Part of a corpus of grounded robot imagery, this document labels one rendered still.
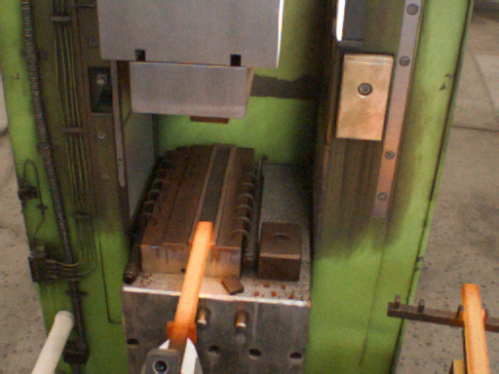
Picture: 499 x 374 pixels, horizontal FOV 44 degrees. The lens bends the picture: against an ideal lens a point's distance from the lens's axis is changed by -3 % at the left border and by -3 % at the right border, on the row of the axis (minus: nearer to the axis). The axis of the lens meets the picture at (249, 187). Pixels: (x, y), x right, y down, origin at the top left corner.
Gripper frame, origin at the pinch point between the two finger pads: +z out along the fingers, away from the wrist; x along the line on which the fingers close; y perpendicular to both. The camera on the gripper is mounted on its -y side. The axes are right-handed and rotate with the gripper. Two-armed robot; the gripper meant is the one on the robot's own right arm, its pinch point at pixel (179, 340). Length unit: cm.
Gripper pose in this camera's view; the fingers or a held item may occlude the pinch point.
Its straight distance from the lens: 104.1
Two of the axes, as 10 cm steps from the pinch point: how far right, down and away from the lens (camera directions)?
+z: 0.7, -5.1, 8.6
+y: -0.3, 8.6, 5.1
